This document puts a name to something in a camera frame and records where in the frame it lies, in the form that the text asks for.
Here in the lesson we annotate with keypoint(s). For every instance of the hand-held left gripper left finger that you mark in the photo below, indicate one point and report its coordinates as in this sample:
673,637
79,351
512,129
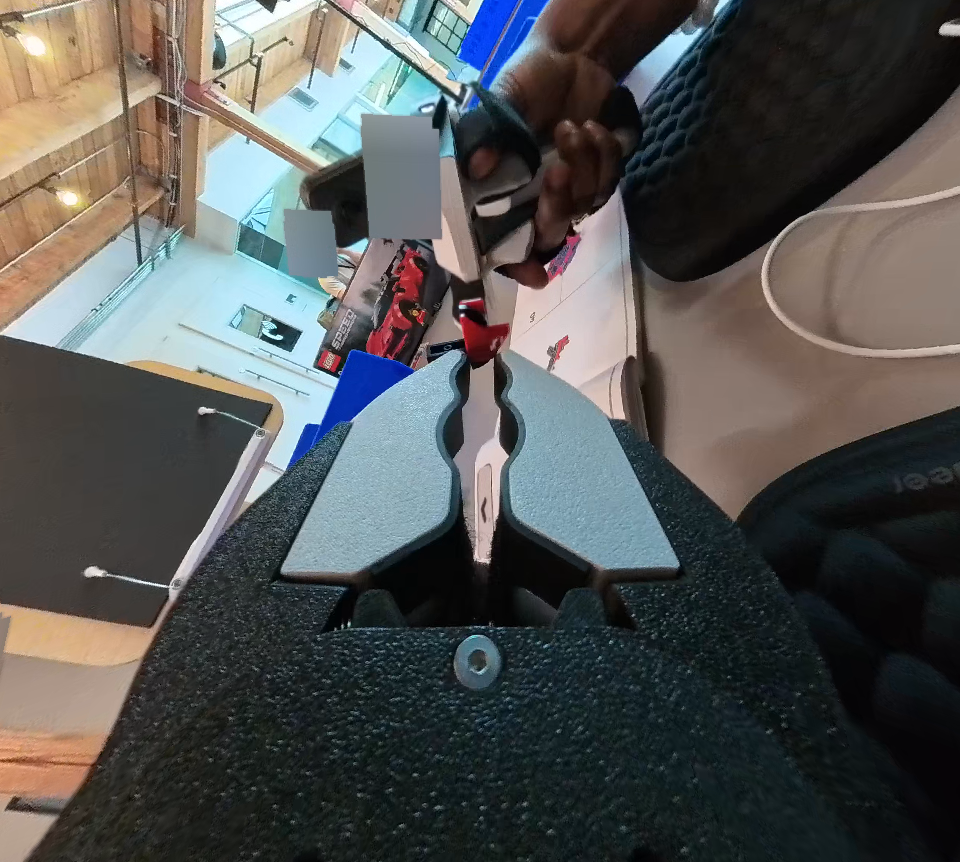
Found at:
375,487

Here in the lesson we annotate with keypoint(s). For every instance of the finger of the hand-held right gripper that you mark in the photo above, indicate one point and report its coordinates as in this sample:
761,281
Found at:
461,202

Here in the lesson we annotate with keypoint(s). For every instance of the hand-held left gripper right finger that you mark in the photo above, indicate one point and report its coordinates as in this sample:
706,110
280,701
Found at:
585,487

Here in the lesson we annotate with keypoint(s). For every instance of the blue plastic bin with divider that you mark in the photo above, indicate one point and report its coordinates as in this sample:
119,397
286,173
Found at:
360,382

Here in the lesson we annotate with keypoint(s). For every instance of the small red lego subassembly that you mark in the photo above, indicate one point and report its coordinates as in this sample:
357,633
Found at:
480,333

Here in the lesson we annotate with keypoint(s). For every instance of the lego set box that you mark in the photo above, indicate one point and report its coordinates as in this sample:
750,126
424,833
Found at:
390,307

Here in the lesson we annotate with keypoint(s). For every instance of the lego instruction booklet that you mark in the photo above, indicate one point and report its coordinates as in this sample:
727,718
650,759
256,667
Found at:
592,322

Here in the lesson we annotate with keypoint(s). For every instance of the person's right hand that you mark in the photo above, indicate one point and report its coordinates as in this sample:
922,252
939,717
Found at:
577,157

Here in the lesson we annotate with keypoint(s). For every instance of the white divider clamp bar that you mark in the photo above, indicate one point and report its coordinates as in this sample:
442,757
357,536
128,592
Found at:
225,502

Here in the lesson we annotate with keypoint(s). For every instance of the black light stand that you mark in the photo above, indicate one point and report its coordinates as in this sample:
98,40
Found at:
375,30

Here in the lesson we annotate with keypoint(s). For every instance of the ceiling spot lamp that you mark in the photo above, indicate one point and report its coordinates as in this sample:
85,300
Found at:
66,196
30,43

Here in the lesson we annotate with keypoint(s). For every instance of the black desk divider panel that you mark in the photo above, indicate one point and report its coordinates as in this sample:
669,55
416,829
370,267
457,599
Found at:
90,465

